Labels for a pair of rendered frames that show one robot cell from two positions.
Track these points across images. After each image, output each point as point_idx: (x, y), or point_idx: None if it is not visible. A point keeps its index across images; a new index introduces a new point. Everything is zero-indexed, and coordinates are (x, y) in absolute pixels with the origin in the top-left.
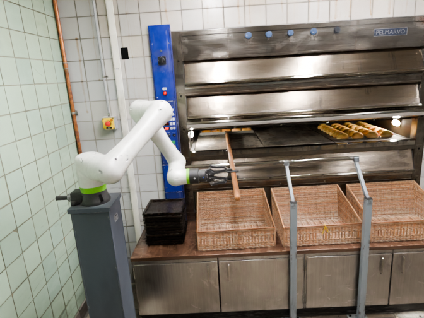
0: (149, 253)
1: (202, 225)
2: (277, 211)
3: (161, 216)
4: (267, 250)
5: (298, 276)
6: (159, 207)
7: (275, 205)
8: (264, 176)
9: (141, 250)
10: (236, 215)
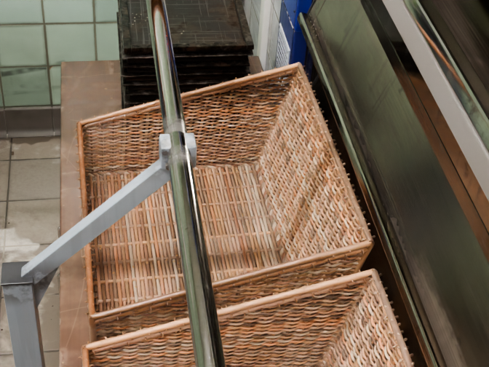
0: (83, 88)
1: (256, 170)
2: (220, 322)
3: (119, 22)
4: (67, 351)
5: None
6: (177, 9)
7: (265, 312)
8: (386, 202)
9: (98, 71)
10: (295, 236)
